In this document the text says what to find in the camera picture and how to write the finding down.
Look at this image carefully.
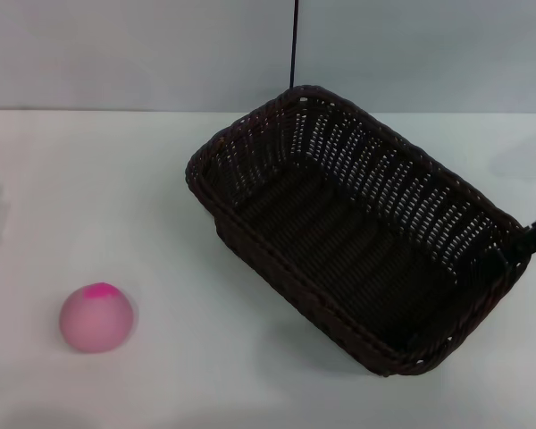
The black wicker basket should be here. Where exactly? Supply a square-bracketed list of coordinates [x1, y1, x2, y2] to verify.
[185, 83, 532, 379]

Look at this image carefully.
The pink peach toy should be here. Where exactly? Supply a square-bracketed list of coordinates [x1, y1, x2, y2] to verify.
[58, 281, 138, 357]

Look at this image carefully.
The black vertical wall strip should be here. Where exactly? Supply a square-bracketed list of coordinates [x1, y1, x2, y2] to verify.
[288, 0, 300, 90]

